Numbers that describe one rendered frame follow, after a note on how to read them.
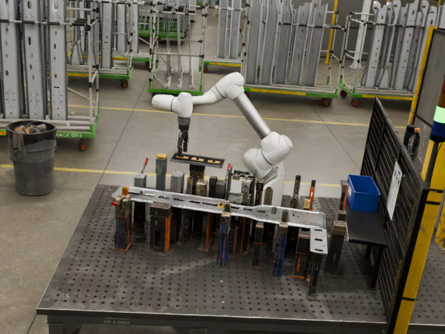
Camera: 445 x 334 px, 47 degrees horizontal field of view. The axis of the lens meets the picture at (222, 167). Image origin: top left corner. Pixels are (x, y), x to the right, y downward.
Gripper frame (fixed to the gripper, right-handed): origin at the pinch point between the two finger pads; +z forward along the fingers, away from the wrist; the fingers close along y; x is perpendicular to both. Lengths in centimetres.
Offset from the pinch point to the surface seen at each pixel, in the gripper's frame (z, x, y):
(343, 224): 15, 115, 38
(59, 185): 119, -190, -144
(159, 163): 9.3, -14.7, 6.0
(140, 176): 14.3, -21.9, 22.6
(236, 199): 24, 43, 11
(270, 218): 21, 71, 35
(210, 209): 21, 33, 38
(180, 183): 14.0, 6.9, 22.2
